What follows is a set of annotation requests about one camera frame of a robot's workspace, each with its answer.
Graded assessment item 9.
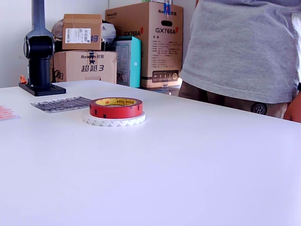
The white tape roll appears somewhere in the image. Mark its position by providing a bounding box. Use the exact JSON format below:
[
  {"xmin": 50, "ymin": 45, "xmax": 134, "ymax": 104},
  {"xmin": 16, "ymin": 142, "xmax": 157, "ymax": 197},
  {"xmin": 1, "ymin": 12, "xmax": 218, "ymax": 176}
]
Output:
[{"xmin": 81, "ymin": 110, "xmax": 146, "ymax": 128}]

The person in grey shirt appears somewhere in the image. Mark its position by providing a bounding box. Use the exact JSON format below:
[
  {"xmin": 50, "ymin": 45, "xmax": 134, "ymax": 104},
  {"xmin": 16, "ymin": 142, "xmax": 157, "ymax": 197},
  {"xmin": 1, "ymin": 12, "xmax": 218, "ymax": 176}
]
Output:
[{"xmin": 178, "ymin": 0, "xmax": 301, "ymax": 123}]

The black power cable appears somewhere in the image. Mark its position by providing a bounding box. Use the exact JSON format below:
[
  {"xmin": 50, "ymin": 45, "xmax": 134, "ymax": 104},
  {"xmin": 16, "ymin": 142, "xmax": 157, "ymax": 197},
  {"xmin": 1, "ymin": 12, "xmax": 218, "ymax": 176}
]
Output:
[{"xmin": 53, "ymin": 68, "xmax": 64, "ymax": 83}]

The black scribbled paper sheet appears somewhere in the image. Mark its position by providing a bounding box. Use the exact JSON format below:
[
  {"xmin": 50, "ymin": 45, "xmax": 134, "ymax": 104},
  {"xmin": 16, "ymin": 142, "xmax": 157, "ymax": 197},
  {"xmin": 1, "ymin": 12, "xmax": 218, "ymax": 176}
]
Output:
[{"xmin": 30, "ymin": 96, "xmax": 93, "ymax": 114}]

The red tape roll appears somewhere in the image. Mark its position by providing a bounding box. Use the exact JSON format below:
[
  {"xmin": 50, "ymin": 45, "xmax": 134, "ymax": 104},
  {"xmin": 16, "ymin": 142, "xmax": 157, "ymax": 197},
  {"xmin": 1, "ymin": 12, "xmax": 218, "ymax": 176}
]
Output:
[{"xmin": 89, "ymin": 97, "xmax": 143, "ymax": 119}]

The white bag with logo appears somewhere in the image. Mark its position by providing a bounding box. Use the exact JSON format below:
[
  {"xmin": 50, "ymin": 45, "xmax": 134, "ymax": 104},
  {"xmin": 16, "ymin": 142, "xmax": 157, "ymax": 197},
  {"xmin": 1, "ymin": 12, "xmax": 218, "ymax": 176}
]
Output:
[{"xmin": 101, "ymin": 22, "xmax": 118, "ymax": 42}]

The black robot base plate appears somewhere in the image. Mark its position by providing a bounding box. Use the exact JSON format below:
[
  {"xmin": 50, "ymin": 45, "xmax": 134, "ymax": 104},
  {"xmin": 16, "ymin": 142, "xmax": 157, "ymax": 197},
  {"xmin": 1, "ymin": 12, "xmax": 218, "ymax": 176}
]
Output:
[{"xmin": 18, "ymin": 82, "xmax": 67, "ymax": 97}]

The Huntkey brown cardboard carton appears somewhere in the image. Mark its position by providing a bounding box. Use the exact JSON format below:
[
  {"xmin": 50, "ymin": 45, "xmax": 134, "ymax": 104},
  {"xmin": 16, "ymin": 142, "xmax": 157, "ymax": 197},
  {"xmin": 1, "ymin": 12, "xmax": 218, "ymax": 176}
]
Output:
[{"xmin": 53, "ymin": 50, "xmax": 118, "ymax": 85}]

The small labelled cardboard box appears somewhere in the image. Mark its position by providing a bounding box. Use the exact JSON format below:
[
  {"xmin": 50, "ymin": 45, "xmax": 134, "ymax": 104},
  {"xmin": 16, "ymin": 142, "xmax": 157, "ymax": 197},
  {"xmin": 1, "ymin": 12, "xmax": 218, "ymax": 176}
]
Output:
[{"xmin": 62, "ymin": 13, "xmax": 103, "ymax": 51}]

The teal carton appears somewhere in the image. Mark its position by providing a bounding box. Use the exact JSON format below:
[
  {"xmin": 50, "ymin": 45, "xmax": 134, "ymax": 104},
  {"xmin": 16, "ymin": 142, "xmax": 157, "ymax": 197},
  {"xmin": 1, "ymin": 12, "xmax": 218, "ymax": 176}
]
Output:
[{"xmin": 111, "ymin": 36, "xmax": 143, "ymax": 89}]

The person's left hand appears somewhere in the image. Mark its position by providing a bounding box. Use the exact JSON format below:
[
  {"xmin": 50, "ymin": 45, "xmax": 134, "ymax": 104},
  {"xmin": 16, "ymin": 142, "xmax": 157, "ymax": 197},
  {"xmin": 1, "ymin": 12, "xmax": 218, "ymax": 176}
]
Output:
[{"xmin": 283, "ymin": 95, "xmax": 301, "ymax": 123}]

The large GX760A cardboard carton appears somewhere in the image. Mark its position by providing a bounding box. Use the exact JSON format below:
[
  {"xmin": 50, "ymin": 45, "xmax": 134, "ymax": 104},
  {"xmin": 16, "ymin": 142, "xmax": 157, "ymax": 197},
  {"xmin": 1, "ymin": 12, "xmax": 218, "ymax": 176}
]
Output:
[{"xmin": 105, "ymin": 1, "xmax": 184, "ymax": 89}]

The red scribbled paper sheet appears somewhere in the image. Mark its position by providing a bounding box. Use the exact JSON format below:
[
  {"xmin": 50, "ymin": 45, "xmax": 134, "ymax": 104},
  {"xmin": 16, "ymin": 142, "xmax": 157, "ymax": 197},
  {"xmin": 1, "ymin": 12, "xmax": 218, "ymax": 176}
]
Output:
[{"xmin": 0, "ymin": 105, "xmax": 22, "ymax": 121}]

